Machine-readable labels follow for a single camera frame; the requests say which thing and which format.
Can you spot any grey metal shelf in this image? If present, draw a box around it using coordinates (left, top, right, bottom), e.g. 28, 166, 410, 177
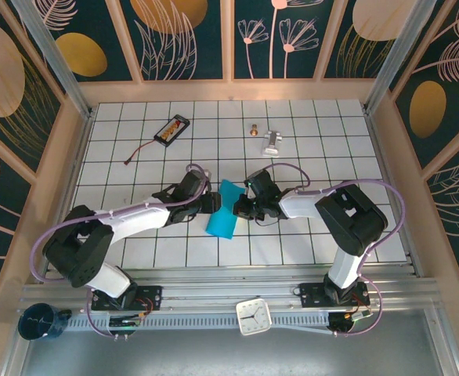
17, 309, 457, 376

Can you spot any slotted grey cable duct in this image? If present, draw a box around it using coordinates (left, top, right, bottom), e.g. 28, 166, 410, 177
63, 311, 332, 334

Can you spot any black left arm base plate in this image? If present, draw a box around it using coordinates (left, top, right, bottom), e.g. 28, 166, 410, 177
91, 284, 164, 313

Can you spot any black battery pack with wire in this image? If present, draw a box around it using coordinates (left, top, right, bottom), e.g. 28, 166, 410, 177
154, 114, 191, 147

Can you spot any black controller board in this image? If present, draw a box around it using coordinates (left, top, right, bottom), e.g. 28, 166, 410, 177
107, 314, 143, 334
328, 310, 374, 335

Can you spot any thin red and black wire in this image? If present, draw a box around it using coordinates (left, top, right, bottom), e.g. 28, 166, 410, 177
124, 137, 161, 165

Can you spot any white square analog clock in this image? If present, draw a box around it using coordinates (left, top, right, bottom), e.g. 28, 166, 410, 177
235, 298, 273, 337

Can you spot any dark blue cup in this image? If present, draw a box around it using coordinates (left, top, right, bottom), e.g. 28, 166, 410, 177
17, 303, 73, 342

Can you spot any aluminium mounting rail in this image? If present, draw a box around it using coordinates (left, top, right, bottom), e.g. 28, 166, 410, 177
21, 268, 440, 314

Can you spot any aluminium frame post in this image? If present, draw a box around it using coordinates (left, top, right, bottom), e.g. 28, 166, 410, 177
364, 0, 434, 114
9, 0, 96, 118

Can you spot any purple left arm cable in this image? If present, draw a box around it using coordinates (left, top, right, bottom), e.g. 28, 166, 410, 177
31, 163, 215, 340

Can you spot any silver metal bracket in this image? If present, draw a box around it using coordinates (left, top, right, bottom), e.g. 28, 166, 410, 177
259, 129, 284, 158

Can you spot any aluminium side rail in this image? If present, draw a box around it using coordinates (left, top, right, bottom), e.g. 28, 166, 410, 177
43, 113, 94, 275
365, 109, 418, 275

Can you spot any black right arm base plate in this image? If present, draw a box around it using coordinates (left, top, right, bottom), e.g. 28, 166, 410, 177
298, 281, 370, 309

